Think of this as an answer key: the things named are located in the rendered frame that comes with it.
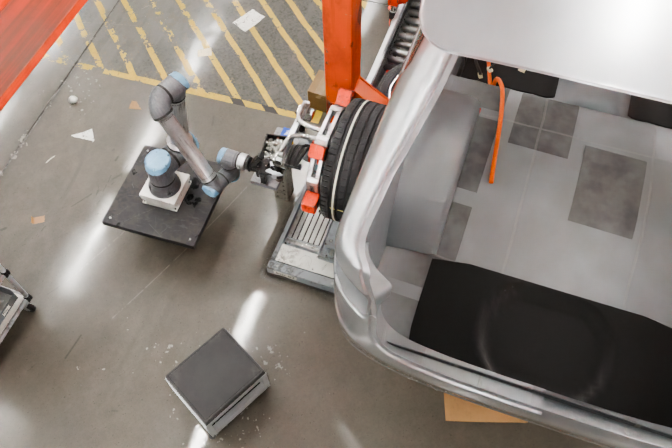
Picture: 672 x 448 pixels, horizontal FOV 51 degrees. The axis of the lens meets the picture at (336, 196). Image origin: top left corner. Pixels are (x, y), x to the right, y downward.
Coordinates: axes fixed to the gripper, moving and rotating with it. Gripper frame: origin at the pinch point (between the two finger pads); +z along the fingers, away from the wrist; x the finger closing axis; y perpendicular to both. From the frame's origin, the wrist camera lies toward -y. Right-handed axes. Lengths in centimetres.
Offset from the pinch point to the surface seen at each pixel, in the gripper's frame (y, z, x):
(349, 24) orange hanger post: -55, 17, -61
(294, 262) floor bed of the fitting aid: 75, 8, 14
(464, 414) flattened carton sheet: 82, 128, 65
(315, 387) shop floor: 83, 46, 79
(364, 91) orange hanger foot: 1, 23, -68
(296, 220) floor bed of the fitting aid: 77, -3, -15
